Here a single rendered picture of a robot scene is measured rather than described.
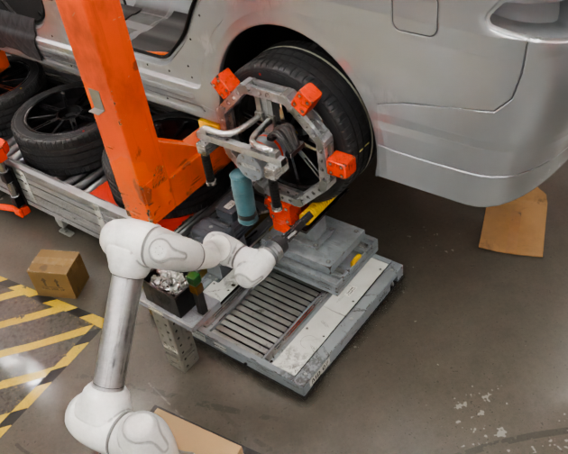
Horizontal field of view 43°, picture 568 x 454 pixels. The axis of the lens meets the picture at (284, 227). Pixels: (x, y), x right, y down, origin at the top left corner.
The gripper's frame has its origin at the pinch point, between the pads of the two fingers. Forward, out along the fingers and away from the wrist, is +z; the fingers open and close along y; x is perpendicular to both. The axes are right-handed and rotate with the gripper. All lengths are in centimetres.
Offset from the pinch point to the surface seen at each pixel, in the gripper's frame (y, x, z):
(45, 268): -121, 57, -52
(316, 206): -12.2, -1.0, 17.4
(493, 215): -17, -70, 107
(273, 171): 20.8, 23.5, -12.8
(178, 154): -39, 55, -2
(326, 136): 27.5, 20.5, 12.1
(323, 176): 14.5, 9.2, 9.2
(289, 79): 26, 46, 17
